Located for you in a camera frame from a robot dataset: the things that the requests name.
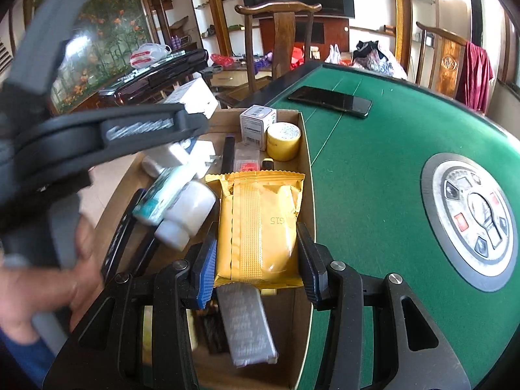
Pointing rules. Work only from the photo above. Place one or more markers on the black purple-tipped stick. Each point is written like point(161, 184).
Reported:
point(227, 156)

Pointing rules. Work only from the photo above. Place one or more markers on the brown cardboard box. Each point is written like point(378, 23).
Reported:
point(227, 77)

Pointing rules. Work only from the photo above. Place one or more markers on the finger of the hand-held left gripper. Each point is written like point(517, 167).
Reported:
point(162, 124)

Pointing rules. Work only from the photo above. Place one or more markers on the pile of clothes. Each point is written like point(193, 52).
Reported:
point(373, 59)

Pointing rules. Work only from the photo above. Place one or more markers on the dark brown packet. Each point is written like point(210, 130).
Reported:
point(211, 329)

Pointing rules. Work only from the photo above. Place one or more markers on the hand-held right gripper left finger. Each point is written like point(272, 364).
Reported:
point(205, 276)

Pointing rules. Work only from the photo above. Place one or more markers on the wooden glass display shelf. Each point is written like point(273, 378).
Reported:
point(378, 12)
point(221, 12)

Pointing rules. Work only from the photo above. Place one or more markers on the round table control panel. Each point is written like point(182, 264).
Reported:
point(467, 219)

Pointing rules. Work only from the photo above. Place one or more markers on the person's left hand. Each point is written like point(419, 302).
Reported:
point(32, 292)

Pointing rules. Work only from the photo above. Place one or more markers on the silver barcode box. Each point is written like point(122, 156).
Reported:
point(248, 325)

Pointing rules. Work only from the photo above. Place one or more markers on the plain wooden chair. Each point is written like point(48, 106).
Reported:
point(283, 44)

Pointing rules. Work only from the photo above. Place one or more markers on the wall air vent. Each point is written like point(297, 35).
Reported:
point(3, 57)

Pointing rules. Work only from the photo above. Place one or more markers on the white charger plug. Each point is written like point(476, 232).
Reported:
point(205, 152)

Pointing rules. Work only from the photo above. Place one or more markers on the small white box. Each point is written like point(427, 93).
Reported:
point(256, 130)

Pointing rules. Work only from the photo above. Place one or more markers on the person's left forearm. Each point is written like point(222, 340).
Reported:
point(20, 361)

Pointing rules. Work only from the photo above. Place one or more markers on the teal tissue pack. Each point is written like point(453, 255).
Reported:
point(162, 197)

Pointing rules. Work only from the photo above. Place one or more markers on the white red plastic bag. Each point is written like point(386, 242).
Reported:
point(148, 55)

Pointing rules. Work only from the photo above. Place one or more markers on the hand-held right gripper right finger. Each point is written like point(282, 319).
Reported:
point(310, 268)

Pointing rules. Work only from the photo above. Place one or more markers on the small black yellow item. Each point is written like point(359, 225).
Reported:
point(268, 163)

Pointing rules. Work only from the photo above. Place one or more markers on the floral wall painting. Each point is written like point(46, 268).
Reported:
point(109, 16)

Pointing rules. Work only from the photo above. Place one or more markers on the cardboard tray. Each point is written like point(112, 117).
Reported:
point(284, 333)

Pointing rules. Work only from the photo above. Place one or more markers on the yellow tape roll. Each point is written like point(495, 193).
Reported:
point(282, 142)

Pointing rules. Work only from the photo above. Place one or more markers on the black glossy table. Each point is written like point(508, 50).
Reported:
point(162, 73)

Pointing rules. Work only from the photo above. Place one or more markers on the carved wooden chair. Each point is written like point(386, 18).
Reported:
point(449, 65)

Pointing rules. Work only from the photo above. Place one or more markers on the yellow foil packet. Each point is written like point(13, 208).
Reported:
point(260, 227)

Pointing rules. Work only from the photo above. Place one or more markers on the clear case with red insert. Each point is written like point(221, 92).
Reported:
point(247, 158)

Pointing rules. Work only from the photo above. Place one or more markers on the black smartphone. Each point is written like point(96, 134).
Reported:
point(329, 101)

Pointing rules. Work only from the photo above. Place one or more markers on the red cloth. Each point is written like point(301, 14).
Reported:
point(477, 77)

